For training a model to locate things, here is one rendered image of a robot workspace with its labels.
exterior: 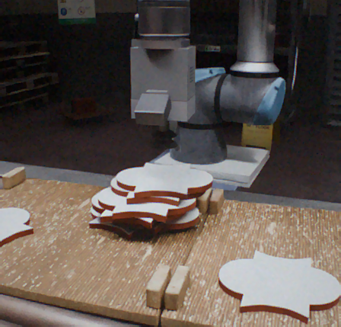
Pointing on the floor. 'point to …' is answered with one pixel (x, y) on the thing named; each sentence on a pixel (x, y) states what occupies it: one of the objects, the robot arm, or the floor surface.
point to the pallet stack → (23, 75)
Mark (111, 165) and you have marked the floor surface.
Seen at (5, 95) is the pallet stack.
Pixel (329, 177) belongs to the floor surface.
